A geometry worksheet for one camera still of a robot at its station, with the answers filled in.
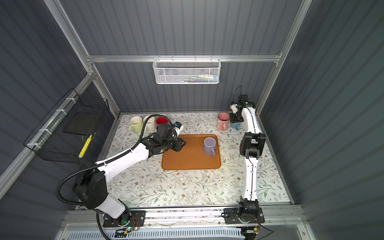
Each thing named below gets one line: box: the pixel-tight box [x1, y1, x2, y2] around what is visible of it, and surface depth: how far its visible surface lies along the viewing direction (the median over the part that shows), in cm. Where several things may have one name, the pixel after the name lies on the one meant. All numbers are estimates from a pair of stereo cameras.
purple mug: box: [203, 137, 216, 157], surface depth 94 cm
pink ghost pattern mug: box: [217, 112, 231, 132], surface depth 106 cm
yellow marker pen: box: [78, 134, 93, 159], surface depth 70 cm
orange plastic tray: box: [161, 134, 222, 170], surface depth 96 cm
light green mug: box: [128, 116, 144, 133], surface depth 104 cm
